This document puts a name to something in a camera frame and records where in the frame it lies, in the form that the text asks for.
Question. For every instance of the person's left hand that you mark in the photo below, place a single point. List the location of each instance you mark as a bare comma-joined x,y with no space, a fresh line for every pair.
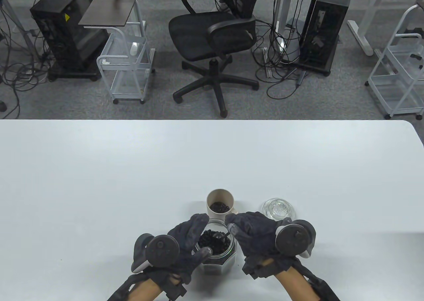
188,234

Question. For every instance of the person's right hand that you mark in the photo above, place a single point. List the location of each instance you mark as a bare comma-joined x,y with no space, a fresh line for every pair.
255,234

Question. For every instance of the black measuring scoop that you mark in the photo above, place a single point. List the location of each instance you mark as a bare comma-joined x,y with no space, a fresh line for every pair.
223,235

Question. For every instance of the round glass jar lid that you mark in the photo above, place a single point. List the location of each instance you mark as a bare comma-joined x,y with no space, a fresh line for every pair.
278,208

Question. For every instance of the small coffee beans heap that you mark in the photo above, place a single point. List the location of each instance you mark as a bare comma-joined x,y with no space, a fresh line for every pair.
220,207

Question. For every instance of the octagonal glass jar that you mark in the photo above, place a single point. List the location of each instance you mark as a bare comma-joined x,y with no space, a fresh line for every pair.
218,266

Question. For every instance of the person's right forearm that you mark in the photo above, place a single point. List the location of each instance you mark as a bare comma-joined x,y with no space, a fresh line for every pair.
298,286

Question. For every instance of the person's left forearm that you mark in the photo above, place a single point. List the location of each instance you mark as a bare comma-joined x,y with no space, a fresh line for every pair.
145,289

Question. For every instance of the black white left hand controller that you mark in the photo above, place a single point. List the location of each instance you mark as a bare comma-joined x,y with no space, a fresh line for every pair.
162,249

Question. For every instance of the black white hand controller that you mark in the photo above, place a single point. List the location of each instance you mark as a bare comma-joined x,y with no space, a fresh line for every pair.
162,249
294,239

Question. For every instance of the black white right hand controller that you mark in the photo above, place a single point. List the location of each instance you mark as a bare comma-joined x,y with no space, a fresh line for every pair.
294,239

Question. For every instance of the white power strip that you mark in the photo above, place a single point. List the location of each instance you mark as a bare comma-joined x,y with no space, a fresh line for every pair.
267,70

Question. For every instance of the white cart with brown-top table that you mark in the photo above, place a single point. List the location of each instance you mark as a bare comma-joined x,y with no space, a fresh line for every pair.
116,65

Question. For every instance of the black mesh office chair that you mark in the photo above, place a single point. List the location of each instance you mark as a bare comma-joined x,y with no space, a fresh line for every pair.
198,32

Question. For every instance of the white desk column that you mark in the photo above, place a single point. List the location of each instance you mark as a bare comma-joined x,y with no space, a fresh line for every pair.
281,2

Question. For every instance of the black computer tower yellow sticker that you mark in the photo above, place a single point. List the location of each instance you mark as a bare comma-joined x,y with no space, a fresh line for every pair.
63,32

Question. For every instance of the brown top side table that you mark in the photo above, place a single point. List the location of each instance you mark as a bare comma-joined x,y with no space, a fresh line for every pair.
109,9

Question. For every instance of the grey desk leg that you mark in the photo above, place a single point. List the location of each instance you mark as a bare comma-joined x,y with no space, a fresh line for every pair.
25,37

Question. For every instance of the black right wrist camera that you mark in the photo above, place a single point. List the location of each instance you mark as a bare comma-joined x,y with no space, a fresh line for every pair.
251,269

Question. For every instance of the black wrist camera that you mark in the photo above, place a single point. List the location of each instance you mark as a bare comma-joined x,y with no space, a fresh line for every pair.
251,269
175,289

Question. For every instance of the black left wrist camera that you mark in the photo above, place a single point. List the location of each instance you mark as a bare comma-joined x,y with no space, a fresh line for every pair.
175,289

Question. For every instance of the white desk frame dark top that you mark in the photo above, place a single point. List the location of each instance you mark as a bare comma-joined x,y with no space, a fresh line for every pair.
359,35

